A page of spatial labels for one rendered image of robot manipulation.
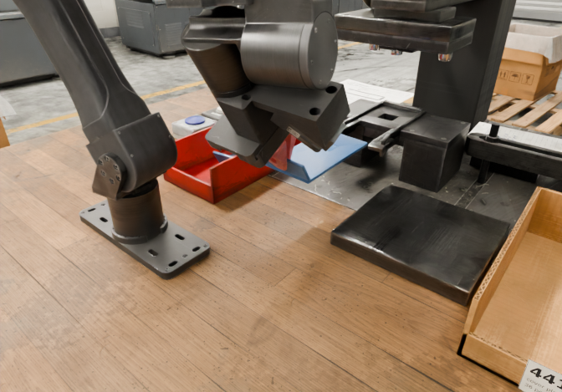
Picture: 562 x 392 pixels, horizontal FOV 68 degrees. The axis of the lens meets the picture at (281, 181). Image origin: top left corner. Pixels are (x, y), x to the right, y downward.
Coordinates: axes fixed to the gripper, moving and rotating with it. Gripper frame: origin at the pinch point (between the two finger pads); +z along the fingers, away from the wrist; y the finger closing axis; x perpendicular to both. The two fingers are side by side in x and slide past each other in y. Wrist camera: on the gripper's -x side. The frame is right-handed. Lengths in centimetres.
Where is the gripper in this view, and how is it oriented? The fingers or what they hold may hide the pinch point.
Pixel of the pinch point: (281, 162)
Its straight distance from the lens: 50.4
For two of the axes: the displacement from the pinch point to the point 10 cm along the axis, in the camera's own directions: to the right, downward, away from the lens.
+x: -7.7, -3.4, 5.3
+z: 3.0, 5.5, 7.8
